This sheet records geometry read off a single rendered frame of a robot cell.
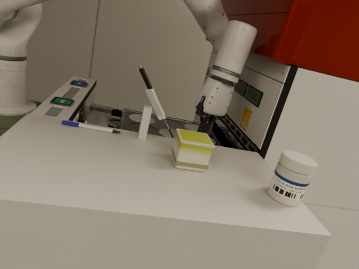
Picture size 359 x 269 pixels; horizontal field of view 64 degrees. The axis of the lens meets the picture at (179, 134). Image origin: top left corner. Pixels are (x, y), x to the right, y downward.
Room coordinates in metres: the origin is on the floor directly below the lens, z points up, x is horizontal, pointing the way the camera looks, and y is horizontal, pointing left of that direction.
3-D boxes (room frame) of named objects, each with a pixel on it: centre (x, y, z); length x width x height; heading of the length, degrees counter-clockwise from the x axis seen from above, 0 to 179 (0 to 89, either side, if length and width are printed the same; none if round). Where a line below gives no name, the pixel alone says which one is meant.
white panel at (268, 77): (1.18, -0.16, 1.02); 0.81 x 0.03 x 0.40; 13
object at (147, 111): (0.68, 0.08, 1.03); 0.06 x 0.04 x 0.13; 103
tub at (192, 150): (0.59, -0.03, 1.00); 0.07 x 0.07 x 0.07; 13
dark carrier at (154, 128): (0.94, 0.02, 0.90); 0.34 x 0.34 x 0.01; 13
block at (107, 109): (1.02, 0.31, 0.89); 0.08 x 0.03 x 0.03; 103
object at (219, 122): (1.01, -0.18, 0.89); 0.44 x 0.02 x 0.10; 13
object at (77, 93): (0.93, 0.39, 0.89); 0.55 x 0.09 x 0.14; 13
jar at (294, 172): (0.54, -0.25, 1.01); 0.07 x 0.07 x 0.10
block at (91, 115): (0.95, 0.29, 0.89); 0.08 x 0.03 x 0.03; 103
